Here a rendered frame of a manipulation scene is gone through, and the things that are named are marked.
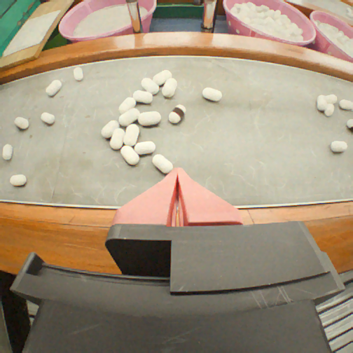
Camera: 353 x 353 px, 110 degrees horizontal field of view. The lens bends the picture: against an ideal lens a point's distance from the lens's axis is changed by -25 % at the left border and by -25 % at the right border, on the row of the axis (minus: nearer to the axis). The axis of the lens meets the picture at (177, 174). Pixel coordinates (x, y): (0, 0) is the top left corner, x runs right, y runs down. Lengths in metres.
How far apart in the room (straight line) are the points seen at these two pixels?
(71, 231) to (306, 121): 0.44
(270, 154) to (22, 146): 0.46
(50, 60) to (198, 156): 0.39
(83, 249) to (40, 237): 0.07
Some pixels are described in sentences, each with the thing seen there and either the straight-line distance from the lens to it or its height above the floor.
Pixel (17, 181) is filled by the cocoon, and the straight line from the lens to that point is 0.35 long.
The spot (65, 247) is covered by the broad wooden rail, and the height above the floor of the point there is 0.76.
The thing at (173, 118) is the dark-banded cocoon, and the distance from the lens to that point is 0.26.
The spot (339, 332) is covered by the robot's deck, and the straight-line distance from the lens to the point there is 0.58.
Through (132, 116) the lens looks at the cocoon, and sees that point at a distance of 0.27.
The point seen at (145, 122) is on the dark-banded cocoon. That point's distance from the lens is 0.26.
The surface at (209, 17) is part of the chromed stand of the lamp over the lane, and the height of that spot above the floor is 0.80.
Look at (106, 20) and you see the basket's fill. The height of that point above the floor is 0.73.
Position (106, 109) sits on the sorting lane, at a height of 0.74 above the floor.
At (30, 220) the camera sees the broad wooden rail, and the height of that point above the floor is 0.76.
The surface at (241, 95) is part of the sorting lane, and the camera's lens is 0.33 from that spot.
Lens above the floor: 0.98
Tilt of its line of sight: 77 degrees down
